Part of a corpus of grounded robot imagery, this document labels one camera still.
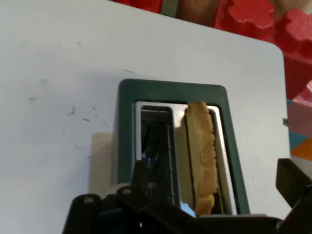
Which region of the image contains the green two-slot toaster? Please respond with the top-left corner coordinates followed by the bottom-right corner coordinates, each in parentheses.
top-left (114, 78), bottom-right (251, 217)

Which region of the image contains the beige tape patch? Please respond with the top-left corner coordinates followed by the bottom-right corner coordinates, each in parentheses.
top-left (89, 133), bottom-right (118, 194)

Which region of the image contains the colourful patterned floor mat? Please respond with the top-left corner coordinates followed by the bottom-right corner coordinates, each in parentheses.
top-left (285, 80), bottom-right (312, 162)

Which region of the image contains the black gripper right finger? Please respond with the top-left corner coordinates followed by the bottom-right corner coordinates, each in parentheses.
top-left (275, 158), bottom-right (312, 234)

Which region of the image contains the red foam building block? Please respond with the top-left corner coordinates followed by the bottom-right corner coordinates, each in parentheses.
top-left (274, 7), bottom-right (312, 99)
top-left (214, 0), bottom-right (280, 42)
top-left (109, 0), bottom-right (164, 13)

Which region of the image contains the toasted bread slice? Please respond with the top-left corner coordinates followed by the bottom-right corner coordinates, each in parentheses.
top-left (184, 101), bottom-right (219, 219)

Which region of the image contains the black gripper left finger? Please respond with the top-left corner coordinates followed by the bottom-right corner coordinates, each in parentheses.
top-left (62, 159), bottom-right (197, 234)

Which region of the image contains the green foam building block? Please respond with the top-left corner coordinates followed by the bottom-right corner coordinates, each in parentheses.
top-left (160, 0), bottom-right (179, 18)

